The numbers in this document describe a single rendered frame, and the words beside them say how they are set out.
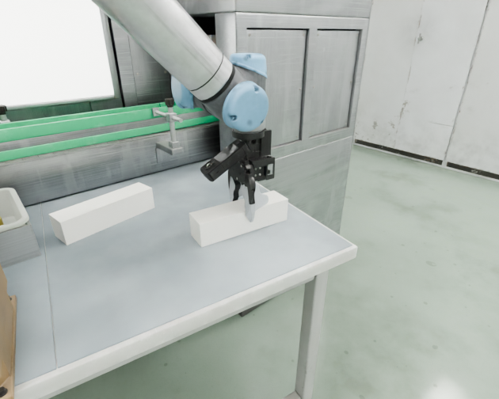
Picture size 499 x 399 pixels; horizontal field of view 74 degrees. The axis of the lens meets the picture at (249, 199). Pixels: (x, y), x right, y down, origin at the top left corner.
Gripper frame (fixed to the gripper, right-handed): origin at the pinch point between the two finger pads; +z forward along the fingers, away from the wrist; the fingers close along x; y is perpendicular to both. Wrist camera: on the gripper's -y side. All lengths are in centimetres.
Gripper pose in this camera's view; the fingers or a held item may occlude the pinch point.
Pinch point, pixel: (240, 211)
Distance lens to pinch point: 80.8
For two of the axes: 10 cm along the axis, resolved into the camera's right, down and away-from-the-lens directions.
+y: 8.5, -2.3, 4.7
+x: -5.2, -3.8, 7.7
